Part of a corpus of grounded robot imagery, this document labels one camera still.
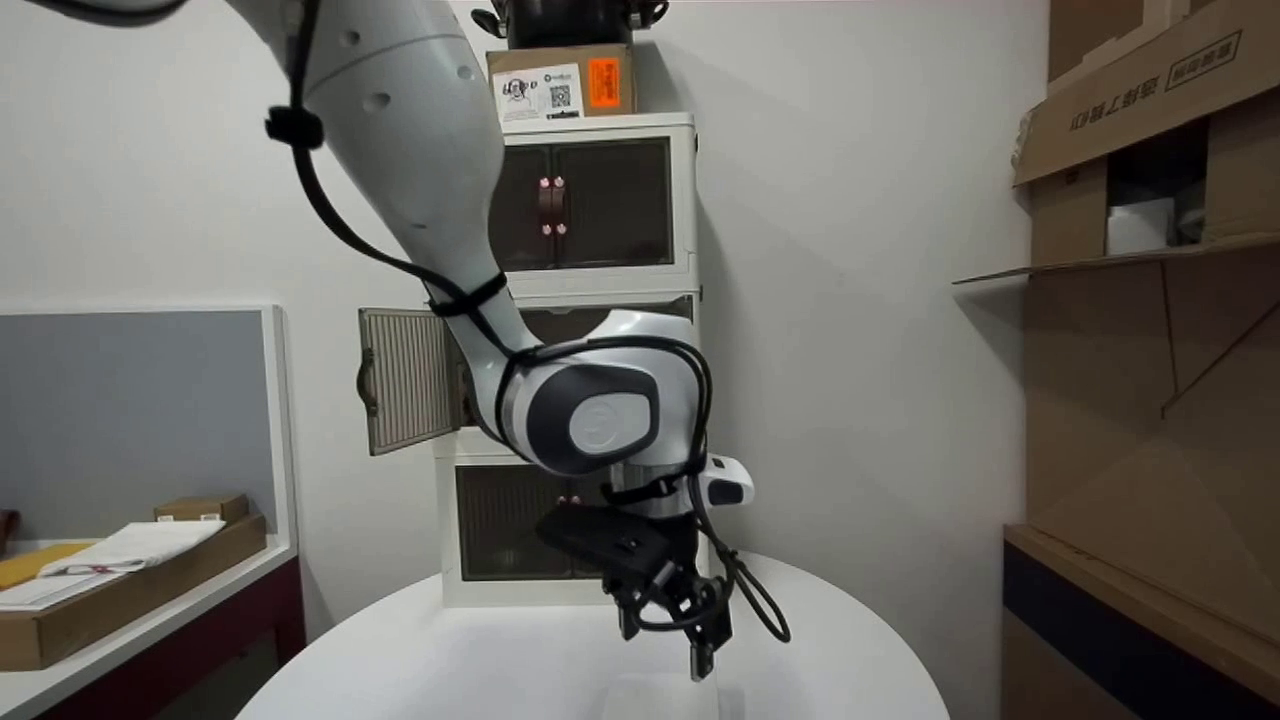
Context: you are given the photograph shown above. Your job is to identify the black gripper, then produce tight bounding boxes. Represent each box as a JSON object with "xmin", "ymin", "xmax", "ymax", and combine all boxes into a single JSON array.
[{"xmin": 534, "ymin": 505, "xmax": 734, "ymax": 686}]

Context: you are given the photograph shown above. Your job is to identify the cardboard box with dark base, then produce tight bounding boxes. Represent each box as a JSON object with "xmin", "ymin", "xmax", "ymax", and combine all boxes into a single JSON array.
[{"xmin": 1000, "ymin": 520, "xmax": 1280, "ymax": 720}]

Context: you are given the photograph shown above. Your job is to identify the white object in cardboard shelf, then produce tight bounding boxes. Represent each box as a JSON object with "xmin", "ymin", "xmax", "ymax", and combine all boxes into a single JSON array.
[{"xmin": 1102, "ymin": 195, "xmax": 1178, "ymax": 262}]

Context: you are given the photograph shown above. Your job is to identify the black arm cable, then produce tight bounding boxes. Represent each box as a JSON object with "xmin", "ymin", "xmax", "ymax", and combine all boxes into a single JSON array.
[{"xmin": 260, "ymin": 0, "xmax": 794, "ymax": 653}]

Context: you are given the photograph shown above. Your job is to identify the printed cardboard box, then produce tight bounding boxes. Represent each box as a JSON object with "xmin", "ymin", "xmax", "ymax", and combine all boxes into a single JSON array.
[{"xmin": 1013, "ymin": 0, "xmax": 1280, "ymax": 190}]

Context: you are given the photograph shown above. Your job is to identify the small brown cardboard box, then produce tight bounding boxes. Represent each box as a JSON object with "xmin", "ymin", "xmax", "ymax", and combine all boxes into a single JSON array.
[{"xmin": 149, "ymin": 494, "xmax": 255, "ymax": 530}]

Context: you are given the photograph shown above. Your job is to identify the grey partition panel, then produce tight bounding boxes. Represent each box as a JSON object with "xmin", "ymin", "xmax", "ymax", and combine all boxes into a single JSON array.
[{"xmin": 0, "ymin": 300, "xmax": 294, "ymax": 551}]

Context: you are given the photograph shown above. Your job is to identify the plain cardboard box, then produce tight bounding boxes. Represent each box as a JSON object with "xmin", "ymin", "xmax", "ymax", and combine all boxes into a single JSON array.
[{"xmin": 1043, "ymin": 0, "xmax": 1184, "ymax": 83}]

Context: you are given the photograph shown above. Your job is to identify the tan flat envelope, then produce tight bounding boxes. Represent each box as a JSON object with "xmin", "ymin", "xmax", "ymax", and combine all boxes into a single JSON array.
[{"xmin": 0, "ymin": 536, "xmax": 91, "ymax": 591}]

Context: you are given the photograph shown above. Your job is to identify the white paper sheet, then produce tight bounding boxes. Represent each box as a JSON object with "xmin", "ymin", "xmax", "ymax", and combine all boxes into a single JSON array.
[{"xmin": 34, "ymin": 515, "xmax": 232, "ymax": 586}]

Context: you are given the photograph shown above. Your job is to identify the labelled small cardboard box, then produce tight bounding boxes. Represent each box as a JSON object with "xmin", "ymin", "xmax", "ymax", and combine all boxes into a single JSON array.
[{"xmin": 482, "ymin": 41, "xmax": 642, "ymax": 133}]

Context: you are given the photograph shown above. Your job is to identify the wide open cabinet door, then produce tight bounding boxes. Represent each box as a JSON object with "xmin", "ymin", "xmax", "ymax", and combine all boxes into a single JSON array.
[{"xmin": 353, "ymin": 304, "xmax": 465, "ymax": 460}]

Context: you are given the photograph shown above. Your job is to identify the white three-tier cabinet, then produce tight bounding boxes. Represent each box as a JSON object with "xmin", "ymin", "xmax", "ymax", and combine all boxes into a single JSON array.
[{"xmin": 419, "ymin": 112, "xmax": 717, "ymax": 612}]

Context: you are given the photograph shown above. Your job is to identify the white desk with maroon front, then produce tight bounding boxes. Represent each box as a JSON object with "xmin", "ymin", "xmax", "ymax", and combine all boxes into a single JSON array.
[{"xmin": 0, "ymin": 534, "xmax": 313, "ymax": 720}]

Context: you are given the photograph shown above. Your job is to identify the black device with cables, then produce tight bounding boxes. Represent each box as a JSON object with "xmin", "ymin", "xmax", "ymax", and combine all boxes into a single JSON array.
[{"xmin": 472, "ymin": 0, "xmax": 670, "ymax": 52}]

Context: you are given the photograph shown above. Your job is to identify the tall cardboard shelf unit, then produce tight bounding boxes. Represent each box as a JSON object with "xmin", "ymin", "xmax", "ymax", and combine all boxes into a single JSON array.
[{"xmin": 952, "ymin": 97, "xmax": 1280, "ymax": 645}]

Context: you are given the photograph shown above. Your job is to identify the flat open cardboard box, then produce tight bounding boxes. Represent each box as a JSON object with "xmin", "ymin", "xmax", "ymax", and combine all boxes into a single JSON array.
[{"xmin": 0, "ymin": 511, "xmax": 272, "ymax": 672}]

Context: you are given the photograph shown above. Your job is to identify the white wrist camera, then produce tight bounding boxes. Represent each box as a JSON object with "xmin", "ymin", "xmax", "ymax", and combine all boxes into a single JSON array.
[{"xmin": 697, "ymin": 452, "xmax": 758, "ymax": 515}]

